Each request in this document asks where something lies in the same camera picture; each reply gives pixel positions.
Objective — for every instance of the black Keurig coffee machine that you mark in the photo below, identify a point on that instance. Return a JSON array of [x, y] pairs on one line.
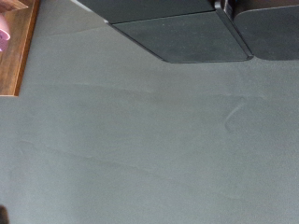
[[187, 34]]

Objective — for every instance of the brown wooden shelf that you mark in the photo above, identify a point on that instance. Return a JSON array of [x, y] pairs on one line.
[[15, 62]]

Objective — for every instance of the pink object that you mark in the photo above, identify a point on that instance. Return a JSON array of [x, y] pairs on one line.
[[3, 35]]

